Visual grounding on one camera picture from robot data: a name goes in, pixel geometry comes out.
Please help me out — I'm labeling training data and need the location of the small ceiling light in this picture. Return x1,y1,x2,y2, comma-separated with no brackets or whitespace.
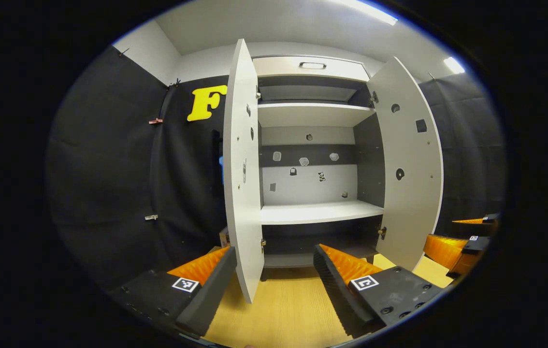
443,57,466,74

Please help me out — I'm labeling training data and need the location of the long ceiling light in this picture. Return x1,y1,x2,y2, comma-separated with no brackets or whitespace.
337,0,399,26

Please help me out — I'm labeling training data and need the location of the grey cabinet door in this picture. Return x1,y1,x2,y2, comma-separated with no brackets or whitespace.
212,39,265,304
367,57,445,271

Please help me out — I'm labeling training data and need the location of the black backdrop cloth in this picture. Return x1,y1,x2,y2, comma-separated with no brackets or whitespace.
46,46,506,290

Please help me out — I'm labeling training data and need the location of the grey double-door shoe cabinet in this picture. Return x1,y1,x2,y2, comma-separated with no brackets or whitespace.
212,39,445,304

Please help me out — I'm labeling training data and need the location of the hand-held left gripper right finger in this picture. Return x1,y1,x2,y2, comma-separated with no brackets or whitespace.
313,244,446,339

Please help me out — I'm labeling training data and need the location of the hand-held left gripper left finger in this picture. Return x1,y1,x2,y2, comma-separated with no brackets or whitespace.
107,246,238,338

